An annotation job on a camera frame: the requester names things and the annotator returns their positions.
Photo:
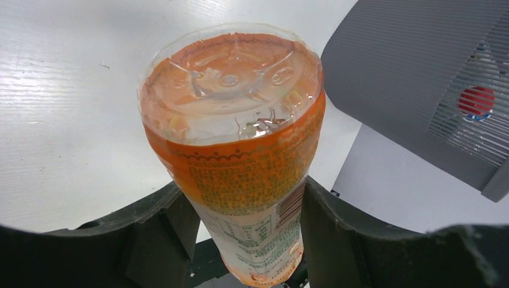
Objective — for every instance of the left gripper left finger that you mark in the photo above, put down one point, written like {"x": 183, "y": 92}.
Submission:
{"x": 148, "y": 243}

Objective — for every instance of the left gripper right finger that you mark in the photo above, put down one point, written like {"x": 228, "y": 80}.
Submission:
{"x": 346, "y": 247}

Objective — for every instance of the orange drink bottle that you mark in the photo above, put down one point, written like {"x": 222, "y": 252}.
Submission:
{"x": 234, "y": 112}

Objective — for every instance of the red cap red label bottle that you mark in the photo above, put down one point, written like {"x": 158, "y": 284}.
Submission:
{"x": 476, "y": 103}

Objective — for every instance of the grey mesh waste bin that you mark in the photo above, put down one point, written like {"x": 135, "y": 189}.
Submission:
{"x": 400, "y": 66}

